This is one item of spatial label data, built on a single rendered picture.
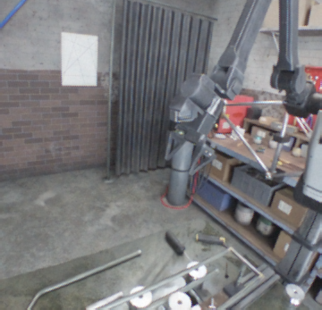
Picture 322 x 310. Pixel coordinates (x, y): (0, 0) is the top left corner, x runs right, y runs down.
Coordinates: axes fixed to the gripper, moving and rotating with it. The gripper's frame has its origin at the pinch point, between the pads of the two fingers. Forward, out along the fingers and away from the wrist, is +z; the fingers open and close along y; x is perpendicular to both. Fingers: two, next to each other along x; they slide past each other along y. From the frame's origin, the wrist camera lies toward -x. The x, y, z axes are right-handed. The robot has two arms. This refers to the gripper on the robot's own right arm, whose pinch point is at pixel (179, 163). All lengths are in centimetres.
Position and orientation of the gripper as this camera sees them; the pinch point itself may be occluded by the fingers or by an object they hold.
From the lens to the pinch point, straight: 58.2
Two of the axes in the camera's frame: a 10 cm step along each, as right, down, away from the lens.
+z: -4.9, 8.7, 0.2
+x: 6.6, 3.6, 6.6
